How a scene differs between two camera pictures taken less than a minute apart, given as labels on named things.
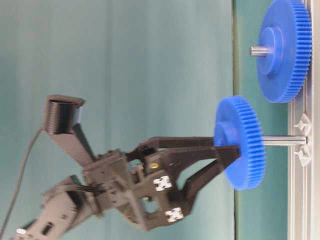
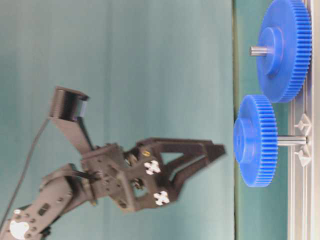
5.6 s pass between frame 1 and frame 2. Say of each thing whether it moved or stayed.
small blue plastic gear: moved
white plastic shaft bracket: stayed
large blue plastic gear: stayed
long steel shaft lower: stayed
